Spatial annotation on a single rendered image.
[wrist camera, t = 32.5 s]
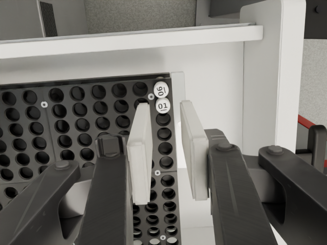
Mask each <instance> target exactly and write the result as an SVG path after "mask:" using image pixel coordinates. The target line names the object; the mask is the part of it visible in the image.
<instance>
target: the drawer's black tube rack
mask: <svg viewBox="0 0 327 245"><path fill-rule="evenodd" d="M159 76H162V77H163V78H168V77H170V73H169V72H160V73H147V74H134V75H120V76H107V77H94V78H81V79H67V80H54V81H41V82H27V83H14V84H1V85H0V211H1V210H2V209H3V208H4V207H5V206H6V205H8V204H9V203H10V202H11V201H12V200H13V199H14V198H15V197H16V196H17V195H18V194H19V193H20V192H22V191H23V190H24V189H25V188H26V187H27V186H28V185H29V184H30V183H31V182H32V181H33V180H35V179H36V178H37V177H38V176H39V175H40V174H41V173H42V172H43V171H44V170H45V169H46V168H48V167H49V166H50V165H52V164H54V163H56V162H57V161H62V160H75V161H77V162H78V163H79V167H80V168H85V167H89V166H92V165H95V164H96V160H97V155H96V149H95V142H94V140H95V139H96V138H97V137H99V136H102V135H107V134H121V135H130V131H131V128H132V124H133V120H134V117H135V113H136V109H137V106H138V105H139V103H147V104H148V105H149V107H150V118H151V130H152V142H153V148H152V167H151V185H150V202H148V203H147V204H144V205H136V204H135V203H132V205H133V233H140V234H133V241H135V240H140V241H141V242H142V244H141V245H153V244H151V243H150V240H152V239H158V240H159V241H160V242H159V243H158V244H156V245H164V242H163V240H164V239H165V238H166V237H165V236H164V235H163V230H162V218H161V206H160V194H159V183H158V175H160V173H172V172H177V171H169V172H160V171H159V170H157V159H156V147H155V136H154V124H153V112H152V100H153V99H154V94H152V93H151V89H150V79H155V78H157V77H159ZM131 197H132V196H131ZM132 202H133V199H132ZM153 231H157V232H156V233H151V232H153Z"/></svg>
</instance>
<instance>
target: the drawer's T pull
mask: <svg viewBox="0 0 327 245"><path fill-rule="evenodd" d="M326 144H327V129H326V127H325V126H324V125H321V124H320V125H312V126H311V127H310V128H309V134H308V145H307V149H296V150H295V154H296V155H298V156H299V157H300V158H302V159H303V160H305V161H306V162H308V163H309V164H311V165H312V166H314V167H315V168H316V169H318V170H319V171H321V172H322V173H323V171H324V162H325V153H326Z"/></svg>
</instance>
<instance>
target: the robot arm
mask: <svg viewBox="0 0 327 245"><path fill-rule="evenodd" d="M180 113H181V133H182V147H183V152H184V157H185V162H186V167H187V172H188V177H189V182H190V187H191V192H192V197H193V199H195V201H204V200H207V199H208V198H210V204H211V215H212V218H213V227H214V235H215V244H216V245H278V243H277V240H276V238H275V235H274V233H273V230H272V227H271V225H272V226H273V228H274V229H275V230H276V231H277V233H278V234H279V235H280V236H281V238H282V239H283V240H284V241H285V243H286V244H287V245H327V175H325V174H324V173H322V172H321V171H319V170H318V169H316V168H315V167H314V166H312V165H311V164H309V163H308V162H306V161H305V160H303V159H302V158H300V157H299V156H298V155H296V154H295V153H294V152H292V151H291V150H289V149H287V148H284V147H280V146H278V145H277V146H275V145H271V146H265V147H262V148H260V149H259V151H258V156H251V155H244V154H242V153H241V150H240V148H239V147H238V146H237V145H234V144H230V143H229V141H228V140H227V138H226V136H225V135H224V133H223V131H221V130H219V129H217V128H215V129H203V127H202V125H201V122H200V120H199V118H198V115H197V113H196V111H195V108H194V106H193V104H192V102H191V101H190V100H183V101H182V102H180ZM94 142H95V149H96V155H97V160H96V164H95V165H92V166H89V167H85V168H80V167H79V163H78V162H77V161H75V160H62V161H57V162H56V163H54V164H52V165H50V166H49V167H48V168H46V169H45V170H44V171H43V172H42V173H41V174H40V175H39V176H38V177H37V178H36V179H35V180H33V181H32V182H31V183H30V184H29V185H28V186H27V187H26V188H25V189H24V190H23V191H22V192H20V193H19V194H18V195H17V196H16V197H15V198H14V199H13V200H12V201H11V202H10V203H9V204H8V205H6V206H5V207H4V208H3V209H2V210H1V211H0V245H73V243H74V241H75V239H76V238H77V236H78V238H77V243H76V245H134V241H133V205H132V203H135V204H136V205H144V204H147V203H148V202H150V185H151V167H152V148H153V142H152V130H151V118H150V107H149V105H148V104H147V103H139V105H138V106H137V109H136V113H135V117H134V120H133V124H132V128H131V131H130V135H121V134H107V135H102V136H99V137H97V138H96V139H95V140H94ZM209 189H210V193H209ZM131 196H132V197H131ZM132 199H133V202H132ZM270 224H271V225H270Z"/></svg>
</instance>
